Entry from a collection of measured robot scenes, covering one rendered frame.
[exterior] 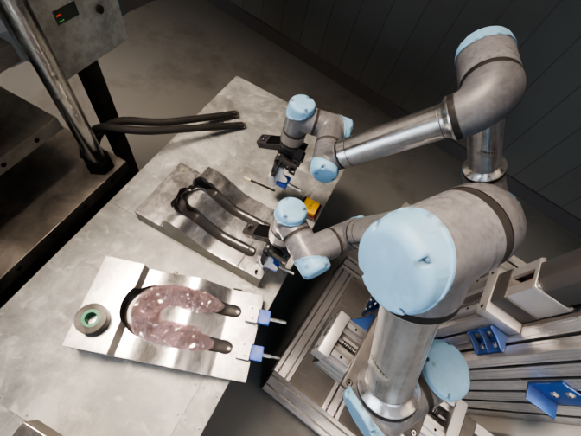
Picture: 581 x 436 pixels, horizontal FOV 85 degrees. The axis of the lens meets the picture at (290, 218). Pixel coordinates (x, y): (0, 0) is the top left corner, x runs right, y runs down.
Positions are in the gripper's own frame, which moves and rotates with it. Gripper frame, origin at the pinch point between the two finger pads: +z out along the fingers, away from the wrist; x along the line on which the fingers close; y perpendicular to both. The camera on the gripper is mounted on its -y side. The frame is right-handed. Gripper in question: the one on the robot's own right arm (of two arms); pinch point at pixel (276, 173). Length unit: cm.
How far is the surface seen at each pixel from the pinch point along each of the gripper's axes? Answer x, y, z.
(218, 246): -33.1, -3.6, 6.9
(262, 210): -12.9, 2.1, 6.5
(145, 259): -47, -24, 15
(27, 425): -96, -17, 8
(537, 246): 127, 185, 95
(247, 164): 7.8, -15.7, 15.1
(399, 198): 103, 71, 95
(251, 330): -51, 20, 10
